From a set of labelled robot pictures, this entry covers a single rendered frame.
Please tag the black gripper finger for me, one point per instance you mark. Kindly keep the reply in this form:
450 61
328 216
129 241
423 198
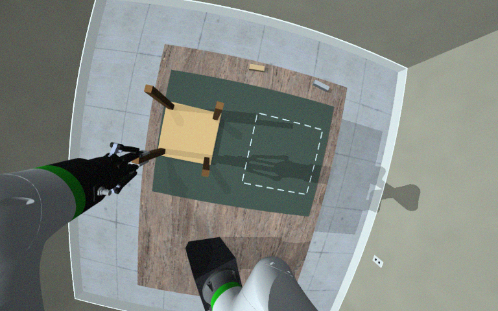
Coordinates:
134 153
129 172

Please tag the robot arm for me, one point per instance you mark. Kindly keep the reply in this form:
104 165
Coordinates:
36 203

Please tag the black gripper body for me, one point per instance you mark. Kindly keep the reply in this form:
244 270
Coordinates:
109 166

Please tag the dark green mat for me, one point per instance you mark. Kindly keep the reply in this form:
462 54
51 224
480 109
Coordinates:
281 156

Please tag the tan flat bar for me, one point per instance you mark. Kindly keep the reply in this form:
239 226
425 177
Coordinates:
259 68

